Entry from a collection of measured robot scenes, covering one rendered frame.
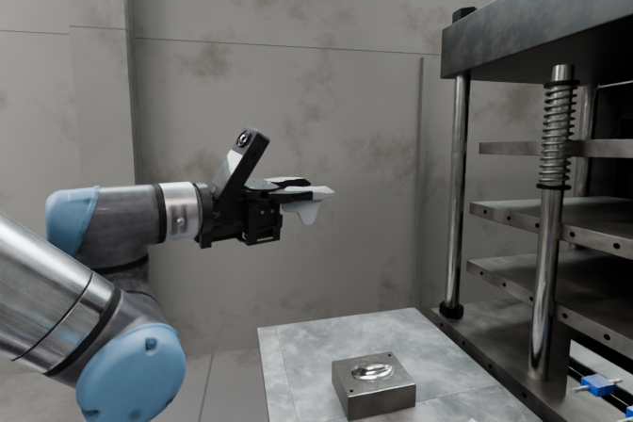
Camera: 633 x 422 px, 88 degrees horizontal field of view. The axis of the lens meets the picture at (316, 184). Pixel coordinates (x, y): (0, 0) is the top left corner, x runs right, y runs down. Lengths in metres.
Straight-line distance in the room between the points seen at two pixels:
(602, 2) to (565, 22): 0.09
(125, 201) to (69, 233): 0.06
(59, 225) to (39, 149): 2.33
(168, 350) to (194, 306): 2.38
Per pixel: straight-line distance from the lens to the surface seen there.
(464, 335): 1.53
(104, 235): 0.42
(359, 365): 1.13
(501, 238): 3.23
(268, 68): 2.45
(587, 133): 1.96
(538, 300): 1.28
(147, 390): 0.32
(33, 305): 0.30
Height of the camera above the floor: 1.52
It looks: 7 degrees down
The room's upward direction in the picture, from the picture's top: straight up
